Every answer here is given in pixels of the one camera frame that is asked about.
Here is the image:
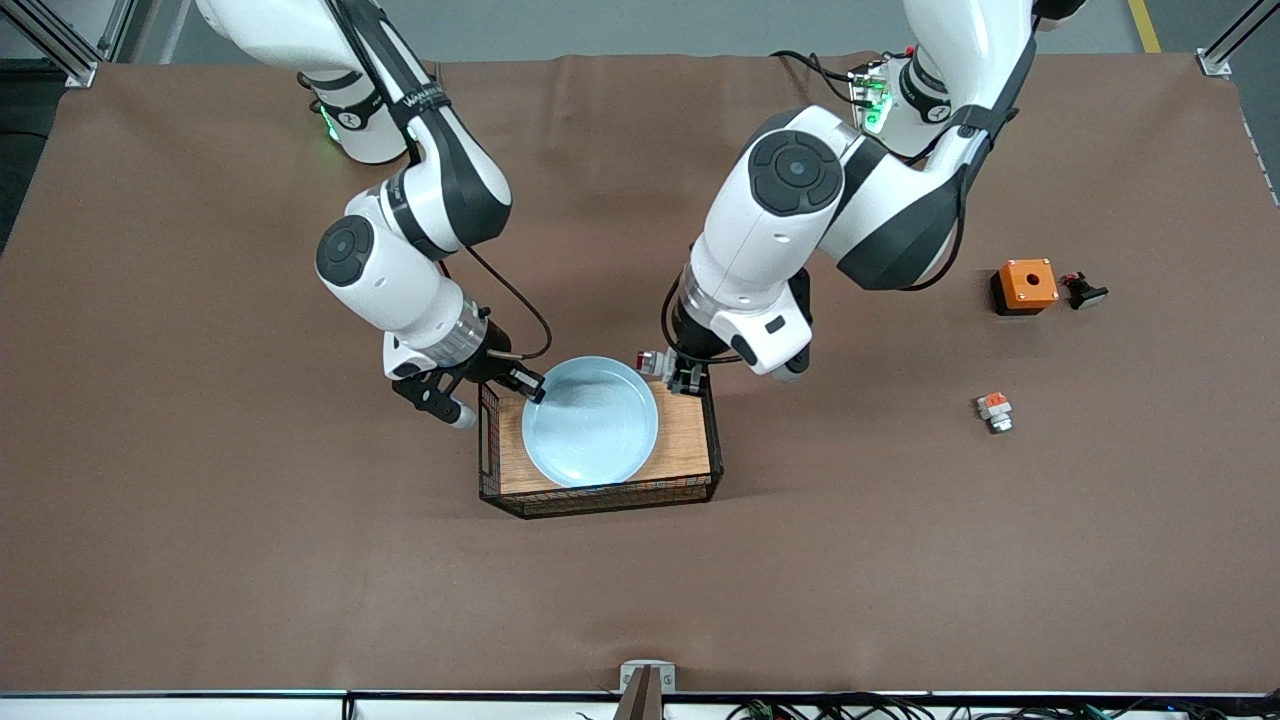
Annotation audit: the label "light blue round plate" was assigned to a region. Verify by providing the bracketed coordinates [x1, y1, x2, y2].
[521, 356, 661, 489]

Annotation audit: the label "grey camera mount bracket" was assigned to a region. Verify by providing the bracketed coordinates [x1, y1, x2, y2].
[619, 660, 677, 720]

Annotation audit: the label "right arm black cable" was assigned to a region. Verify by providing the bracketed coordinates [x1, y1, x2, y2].
[325, 0, 554, 361]

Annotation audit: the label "black push button head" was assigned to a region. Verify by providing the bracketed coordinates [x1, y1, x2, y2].
[1060, 271, 1110, 311]

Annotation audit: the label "brown table mat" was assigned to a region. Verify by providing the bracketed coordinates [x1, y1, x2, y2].
[0, 52, 1280, 696]

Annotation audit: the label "aluminium extrusion frame bar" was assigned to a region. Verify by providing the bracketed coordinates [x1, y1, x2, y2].
[1197, 0, 1280, 79]
[0, 5, 99, 89]
[98, 0, 138, 63]

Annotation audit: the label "orange button enclosure box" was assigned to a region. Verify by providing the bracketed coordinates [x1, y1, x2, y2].
[990, 258, 1060, 317]

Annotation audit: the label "black cable at arm base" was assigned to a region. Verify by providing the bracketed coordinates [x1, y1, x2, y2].
[770, 50, 871, 107]

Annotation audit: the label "wire tray with wooden bottom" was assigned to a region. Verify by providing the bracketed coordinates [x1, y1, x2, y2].
[477, 356, 725, 520]

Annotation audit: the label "tangled black floor cables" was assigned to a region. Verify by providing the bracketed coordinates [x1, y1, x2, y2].
[725, 694, 1280, 720]

